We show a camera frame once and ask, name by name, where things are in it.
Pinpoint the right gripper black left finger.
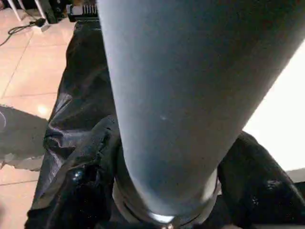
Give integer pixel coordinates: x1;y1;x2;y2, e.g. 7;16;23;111
25;115;124;229

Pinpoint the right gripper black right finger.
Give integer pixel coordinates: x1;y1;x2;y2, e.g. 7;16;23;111
217;130;305;229

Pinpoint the white plastic table top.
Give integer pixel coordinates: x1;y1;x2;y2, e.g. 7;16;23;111
242;35;305;184

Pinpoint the white plastic table leg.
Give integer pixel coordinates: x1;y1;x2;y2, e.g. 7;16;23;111
97;0;305;225

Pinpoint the black ribbed equipment box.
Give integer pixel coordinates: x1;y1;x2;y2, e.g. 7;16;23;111
67;0;100;22

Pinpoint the white slanted furniture leg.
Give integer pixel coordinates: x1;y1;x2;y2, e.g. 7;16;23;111
7;0;22;21

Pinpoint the thin black loose cable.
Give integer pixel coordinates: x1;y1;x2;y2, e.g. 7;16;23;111
0;18;47;46

